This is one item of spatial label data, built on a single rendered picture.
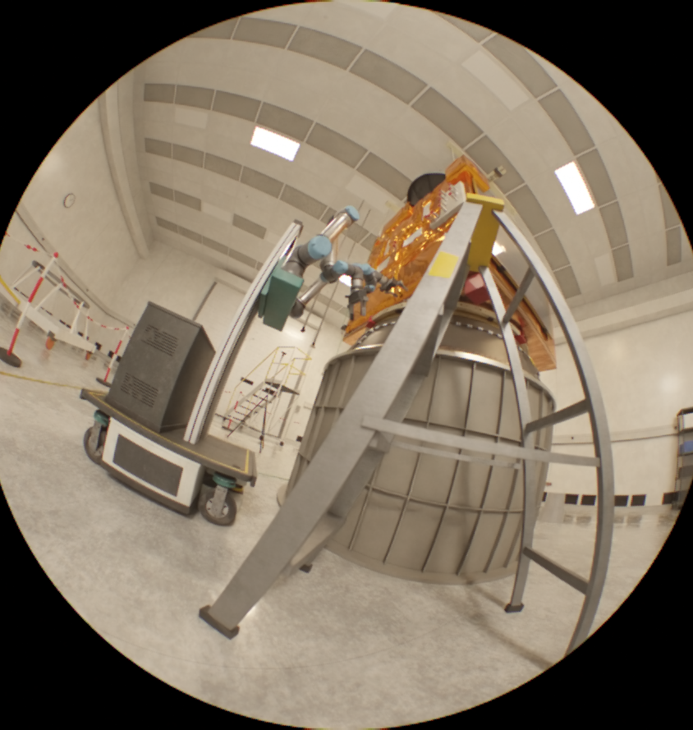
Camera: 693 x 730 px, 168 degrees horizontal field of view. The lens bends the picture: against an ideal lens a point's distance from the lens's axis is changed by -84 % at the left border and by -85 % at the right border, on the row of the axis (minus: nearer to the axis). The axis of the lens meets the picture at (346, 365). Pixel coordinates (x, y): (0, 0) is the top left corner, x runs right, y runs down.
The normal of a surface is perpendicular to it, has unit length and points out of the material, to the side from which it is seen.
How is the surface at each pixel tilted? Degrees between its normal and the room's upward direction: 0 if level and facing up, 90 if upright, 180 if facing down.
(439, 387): 90
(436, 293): 87
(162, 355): 90
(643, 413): 90
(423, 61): 180
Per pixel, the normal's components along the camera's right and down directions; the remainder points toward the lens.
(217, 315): 0.47, -0.15
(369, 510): -0.47, -0.42
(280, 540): -0.21, -0.44
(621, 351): -0.84, -0.40
